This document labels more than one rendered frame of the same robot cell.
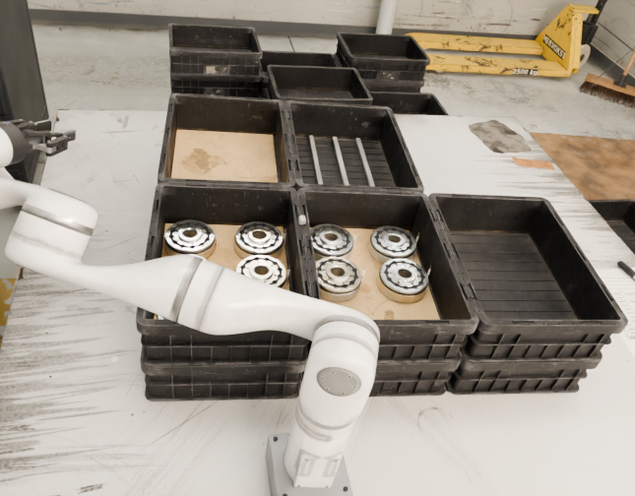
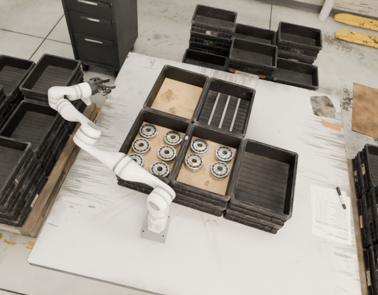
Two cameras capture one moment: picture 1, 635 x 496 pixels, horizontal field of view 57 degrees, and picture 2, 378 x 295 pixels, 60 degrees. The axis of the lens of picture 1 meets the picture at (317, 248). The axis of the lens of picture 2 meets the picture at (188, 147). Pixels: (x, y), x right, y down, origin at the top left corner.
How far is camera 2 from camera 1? 72 cm
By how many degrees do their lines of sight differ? 19
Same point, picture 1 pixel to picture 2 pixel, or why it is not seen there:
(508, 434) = (237, 239)
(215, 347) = not seen: hidden behind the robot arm
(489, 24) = not seen: outside the picture
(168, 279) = (112, 160)
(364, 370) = (160, 206)
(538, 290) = (275, 191)
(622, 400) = (293, 243)
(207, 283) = (123, 165)
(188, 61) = (198, 27)
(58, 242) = (86, 141)
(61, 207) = (88, 131)
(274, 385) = not seen: hidden behind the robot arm
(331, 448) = (156, 222)
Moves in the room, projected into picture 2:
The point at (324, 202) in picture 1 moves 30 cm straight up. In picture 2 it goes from (202, 130) to (210, 92)
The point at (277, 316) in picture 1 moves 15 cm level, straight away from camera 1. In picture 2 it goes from (143, 179) to (160, 154)
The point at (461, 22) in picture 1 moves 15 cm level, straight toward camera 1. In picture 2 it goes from (377, 11) to (373, 16)
